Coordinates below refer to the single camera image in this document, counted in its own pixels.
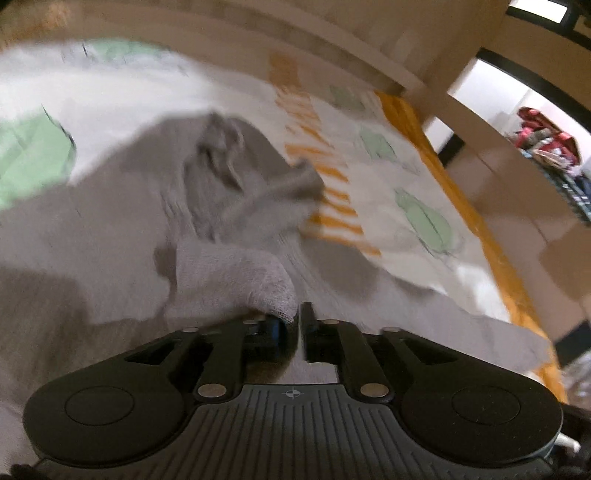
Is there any grey knit hoodie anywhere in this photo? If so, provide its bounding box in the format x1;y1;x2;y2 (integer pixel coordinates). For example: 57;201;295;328
1;114;549;466

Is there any pile of colourful clothes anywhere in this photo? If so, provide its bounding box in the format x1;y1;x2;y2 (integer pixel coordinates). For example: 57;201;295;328
505;106;590;226

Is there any white leaf-print duvet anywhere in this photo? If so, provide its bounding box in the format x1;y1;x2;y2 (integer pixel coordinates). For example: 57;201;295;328
1;38;565;398

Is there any wooden bed frame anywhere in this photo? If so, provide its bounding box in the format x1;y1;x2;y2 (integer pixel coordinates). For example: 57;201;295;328
0;0;591;356

